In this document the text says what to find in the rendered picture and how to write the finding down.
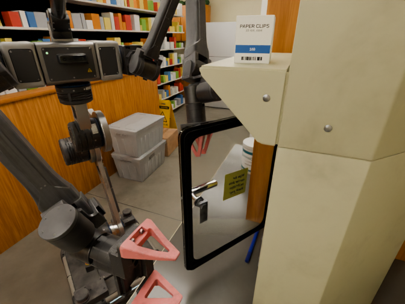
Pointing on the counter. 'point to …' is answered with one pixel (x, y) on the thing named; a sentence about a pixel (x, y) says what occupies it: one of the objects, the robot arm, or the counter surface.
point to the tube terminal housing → (338, 157)
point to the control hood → (252, 92)
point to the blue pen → (251, 247)
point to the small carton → (254, 38)
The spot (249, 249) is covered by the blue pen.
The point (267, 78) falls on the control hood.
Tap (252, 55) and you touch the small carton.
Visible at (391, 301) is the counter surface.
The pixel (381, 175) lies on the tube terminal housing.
